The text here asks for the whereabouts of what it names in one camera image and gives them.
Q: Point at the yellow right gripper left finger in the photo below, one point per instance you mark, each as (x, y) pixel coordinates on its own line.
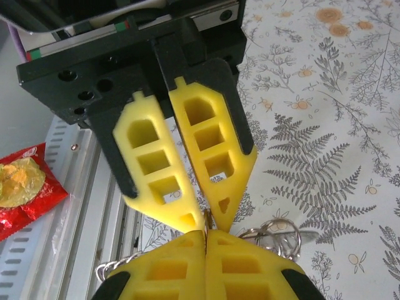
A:
(162, 272)

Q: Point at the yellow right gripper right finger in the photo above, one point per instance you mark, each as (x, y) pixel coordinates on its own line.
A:
(250, 272)

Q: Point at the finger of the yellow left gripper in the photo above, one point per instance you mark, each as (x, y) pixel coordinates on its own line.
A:
(175, 162)
(240, 125)

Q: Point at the grey metal platform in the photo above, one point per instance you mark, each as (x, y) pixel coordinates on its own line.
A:
(18, 103)

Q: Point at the red snack packet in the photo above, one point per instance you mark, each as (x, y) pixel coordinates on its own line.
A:
(28, 193)

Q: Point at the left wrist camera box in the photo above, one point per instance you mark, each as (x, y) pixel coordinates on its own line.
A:
(62, 15)

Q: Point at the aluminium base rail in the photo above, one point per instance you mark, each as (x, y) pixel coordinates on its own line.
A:
(93, 212)

